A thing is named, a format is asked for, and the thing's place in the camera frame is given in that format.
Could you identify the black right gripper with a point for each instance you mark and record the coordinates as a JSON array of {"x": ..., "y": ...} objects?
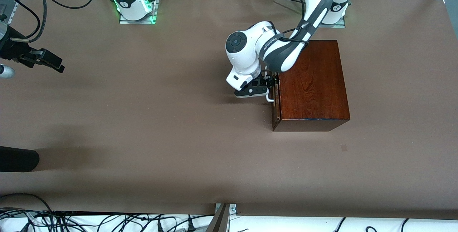
[{"x": 13, "y": 50}]

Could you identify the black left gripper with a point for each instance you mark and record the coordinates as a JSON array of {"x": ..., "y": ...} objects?
[{"x": 266, "y": 78}]

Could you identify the light wood drawer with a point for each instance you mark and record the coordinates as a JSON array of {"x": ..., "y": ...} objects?
[{"x": 276, "y": 112}]

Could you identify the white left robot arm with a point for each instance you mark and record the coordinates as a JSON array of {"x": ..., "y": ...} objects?
[{"x": 286, "y": 51}]

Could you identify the dark brown wooden cabinet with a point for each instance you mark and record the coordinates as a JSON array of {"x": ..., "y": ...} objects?
[{"x": 315, "y": 92}]

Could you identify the black ribbed cylinder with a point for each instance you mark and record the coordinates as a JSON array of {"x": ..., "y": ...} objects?
[{"x": 18, "y": 158}]

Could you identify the brown paper table cover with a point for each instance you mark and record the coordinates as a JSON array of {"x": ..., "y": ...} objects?
[{"x": 179, "y": 135}]

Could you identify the aluminium edge rail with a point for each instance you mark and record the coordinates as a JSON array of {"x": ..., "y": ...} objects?
[{"x": 16, "y": 6}]

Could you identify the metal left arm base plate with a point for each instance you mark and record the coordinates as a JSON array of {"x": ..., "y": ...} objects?
[{"x": 338, "y": 25}]

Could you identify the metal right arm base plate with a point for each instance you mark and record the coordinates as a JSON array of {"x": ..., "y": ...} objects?
[{"x": 137, "y": 22}]

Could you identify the white metal bracket plate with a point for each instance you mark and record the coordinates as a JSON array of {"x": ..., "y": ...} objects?
[{"x": 232, "y": 208}]

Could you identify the grey metal post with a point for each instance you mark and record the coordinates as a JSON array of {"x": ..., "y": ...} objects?
[{"x": 220, "y": 221}]

